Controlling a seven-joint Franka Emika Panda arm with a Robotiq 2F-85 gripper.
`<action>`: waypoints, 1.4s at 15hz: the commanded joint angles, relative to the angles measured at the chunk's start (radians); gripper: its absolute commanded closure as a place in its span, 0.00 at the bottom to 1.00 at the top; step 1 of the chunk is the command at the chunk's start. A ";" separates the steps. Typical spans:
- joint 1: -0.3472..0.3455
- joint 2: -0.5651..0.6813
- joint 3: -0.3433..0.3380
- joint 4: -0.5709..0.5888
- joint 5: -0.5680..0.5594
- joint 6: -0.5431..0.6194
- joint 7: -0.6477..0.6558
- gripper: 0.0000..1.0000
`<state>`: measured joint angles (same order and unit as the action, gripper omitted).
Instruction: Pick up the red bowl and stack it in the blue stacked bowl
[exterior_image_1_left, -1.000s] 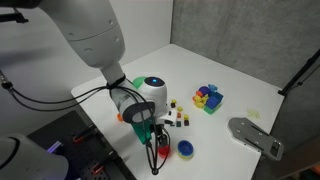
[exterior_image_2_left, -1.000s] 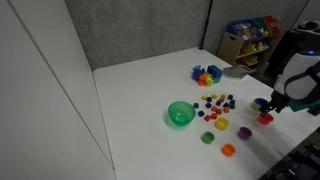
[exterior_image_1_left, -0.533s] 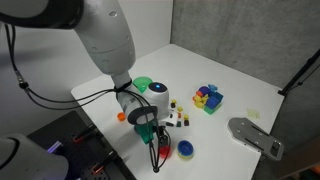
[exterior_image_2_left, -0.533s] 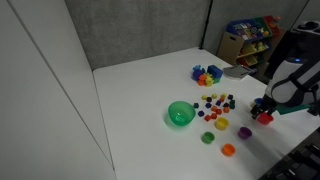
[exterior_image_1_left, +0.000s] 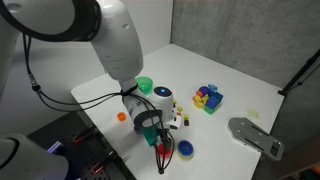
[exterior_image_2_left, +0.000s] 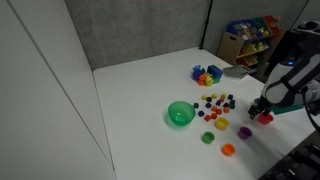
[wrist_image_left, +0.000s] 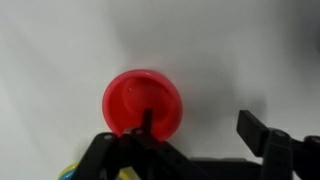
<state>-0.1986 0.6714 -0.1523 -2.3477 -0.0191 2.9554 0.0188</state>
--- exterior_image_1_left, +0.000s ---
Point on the small red bowl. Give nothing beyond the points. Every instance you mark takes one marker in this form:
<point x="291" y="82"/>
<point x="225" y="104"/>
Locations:
<point x="162" y="153"/>

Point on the small orange cube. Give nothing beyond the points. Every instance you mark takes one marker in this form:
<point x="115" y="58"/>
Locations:
<point x="179" y="114"/>

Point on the black vertical pole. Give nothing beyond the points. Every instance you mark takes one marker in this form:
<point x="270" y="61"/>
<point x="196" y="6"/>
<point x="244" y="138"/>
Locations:
<point x="300" y="71"/>

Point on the orange toy piece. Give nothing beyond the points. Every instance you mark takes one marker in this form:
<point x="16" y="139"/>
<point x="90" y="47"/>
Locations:
<point x="199" y="93"/>

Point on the gray metal mounting plate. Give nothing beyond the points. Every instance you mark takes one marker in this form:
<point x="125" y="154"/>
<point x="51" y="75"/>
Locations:
<point x="253" y="136"/>

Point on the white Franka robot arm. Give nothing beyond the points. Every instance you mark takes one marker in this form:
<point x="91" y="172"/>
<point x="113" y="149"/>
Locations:
<point x="116" y="40"/>

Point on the yellow toy figure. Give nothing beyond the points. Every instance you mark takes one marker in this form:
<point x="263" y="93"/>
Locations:
<point x="200" y="101"/>

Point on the small purple bowl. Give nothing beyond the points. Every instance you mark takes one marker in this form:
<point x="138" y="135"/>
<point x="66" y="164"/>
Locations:
<point x="136" y="130"/>

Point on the small yellow cube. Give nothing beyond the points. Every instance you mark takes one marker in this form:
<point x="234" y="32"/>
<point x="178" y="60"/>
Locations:
<point x="186" y="117"/>
<point x="174" y="101"/>
<point x="180" y="108"/>

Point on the pale yellow stacked bowl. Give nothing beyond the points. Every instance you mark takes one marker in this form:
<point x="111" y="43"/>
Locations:
<point x="186" y="157"/>

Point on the green toy block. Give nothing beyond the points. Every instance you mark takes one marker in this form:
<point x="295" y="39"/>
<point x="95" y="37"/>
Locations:
<point x="210" y="111"/>

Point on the small blue bowl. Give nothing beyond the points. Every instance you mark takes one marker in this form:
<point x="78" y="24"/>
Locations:
<point x="185" y="147"/>

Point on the purple toy piece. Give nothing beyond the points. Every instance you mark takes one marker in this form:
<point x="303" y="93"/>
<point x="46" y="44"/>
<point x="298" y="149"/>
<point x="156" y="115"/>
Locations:
<point x="204" y="90"/>

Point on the large blue toy block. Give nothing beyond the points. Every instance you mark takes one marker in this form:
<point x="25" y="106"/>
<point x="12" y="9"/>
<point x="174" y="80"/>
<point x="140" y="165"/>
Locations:
<point x="214" y="100"/>

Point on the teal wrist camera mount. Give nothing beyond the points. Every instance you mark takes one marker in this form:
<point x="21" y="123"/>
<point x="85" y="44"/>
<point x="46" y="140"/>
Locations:
<point x="149" y="135"/>

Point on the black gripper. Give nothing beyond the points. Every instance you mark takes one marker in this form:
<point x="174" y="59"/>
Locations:
<point x="164" y="133"/>

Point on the pale yellow translucent piece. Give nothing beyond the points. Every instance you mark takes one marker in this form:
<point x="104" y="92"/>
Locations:
<point x="253" y="113"/>

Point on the light blue toy piece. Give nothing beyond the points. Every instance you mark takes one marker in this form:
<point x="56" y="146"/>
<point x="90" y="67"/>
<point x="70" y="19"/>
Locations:
<point x="212" y="87"/>

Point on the black perforated mounting board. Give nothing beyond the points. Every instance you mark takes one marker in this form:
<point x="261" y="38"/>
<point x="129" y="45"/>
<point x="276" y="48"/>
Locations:
<point x="83" y="156"/>

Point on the large green translucent bowl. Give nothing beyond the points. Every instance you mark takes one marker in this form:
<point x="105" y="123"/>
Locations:
<point x="145" y="85"/>

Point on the small orange bowl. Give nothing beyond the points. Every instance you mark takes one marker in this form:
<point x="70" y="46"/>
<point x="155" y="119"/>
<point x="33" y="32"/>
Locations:
<point x="121" y="116"/>

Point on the small black cube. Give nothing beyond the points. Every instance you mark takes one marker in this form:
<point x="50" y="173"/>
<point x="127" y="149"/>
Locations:
<point x="186" y="123"/>

